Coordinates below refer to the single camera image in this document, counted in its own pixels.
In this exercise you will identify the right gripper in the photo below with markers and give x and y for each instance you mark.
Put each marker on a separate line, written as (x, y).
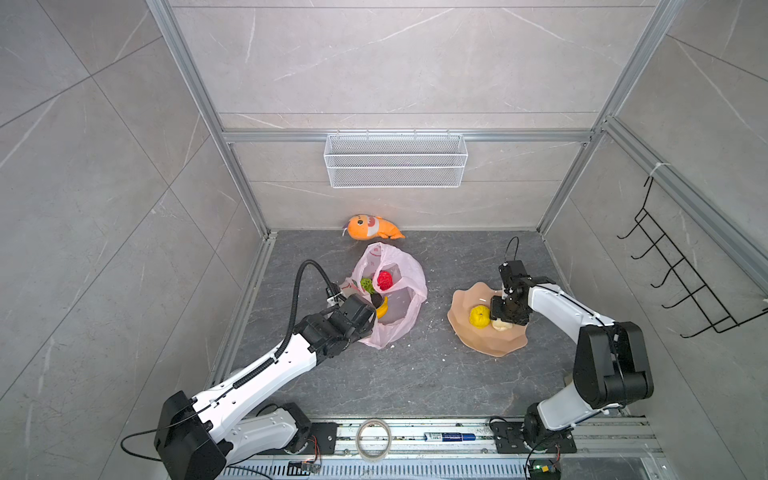
(495, 309)

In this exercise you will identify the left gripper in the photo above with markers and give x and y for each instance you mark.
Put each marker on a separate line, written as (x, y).
(365, 330)

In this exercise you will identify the pale round fruit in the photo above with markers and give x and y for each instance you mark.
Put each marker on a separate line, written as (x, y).
(501, 326)

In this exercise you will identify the yellow bell pepper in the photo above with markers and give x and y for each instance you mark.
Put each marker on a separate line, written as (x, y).
(480, 316)

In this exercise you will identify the pink plastic bag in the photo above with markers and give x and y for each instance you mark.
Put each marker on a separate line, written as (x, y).
(405, 298)

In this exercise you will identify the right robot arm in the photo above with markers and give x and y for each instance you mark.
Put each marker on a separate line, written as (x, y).
(611, 366)

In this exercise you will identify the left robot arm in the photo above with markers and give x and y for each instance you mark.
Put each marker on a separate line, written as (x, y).
(198, 436)

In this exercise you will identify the banana in bag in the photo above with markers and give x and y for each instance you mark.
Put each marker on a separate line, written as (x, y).
(382, 309)

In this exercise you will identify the green fruit in bag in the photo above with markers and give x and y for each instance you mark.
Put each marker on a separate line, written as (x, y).
(367, 285)

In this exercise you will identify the red fruit in bag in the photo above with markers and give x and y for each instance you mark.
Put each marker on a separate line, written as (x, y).
(385, 280)

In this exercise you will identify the pink shell-shaped plate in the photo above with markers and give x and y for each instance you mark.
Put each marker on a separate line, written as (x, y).
(487, 341)

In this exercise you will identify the orange fish plush toy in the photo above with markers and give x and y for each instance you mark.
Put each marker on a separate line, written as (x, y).
(367, 227)

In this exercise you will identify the roll of clear tape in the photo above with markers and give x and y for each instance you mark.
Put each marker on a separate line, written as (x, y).
(373, 440)

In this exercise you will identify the blue marker pen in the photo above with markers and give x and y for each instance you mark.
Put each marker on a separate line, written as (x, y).
(446, 437)

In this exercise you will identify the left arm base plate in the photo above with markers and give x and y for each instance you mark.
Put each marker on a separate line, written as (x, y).
(321, 437)

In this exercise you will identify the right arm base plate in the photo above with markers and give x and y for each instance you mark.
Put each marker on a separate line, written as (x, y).
(517, 437)

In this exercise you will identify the white wire mesh basket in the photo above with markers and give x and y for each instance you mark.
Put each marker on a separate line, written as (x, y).
(395, 160)

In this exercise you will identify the black wire hook rack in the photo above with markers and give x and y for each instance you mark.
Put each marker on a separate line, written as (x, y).
(678, 266)

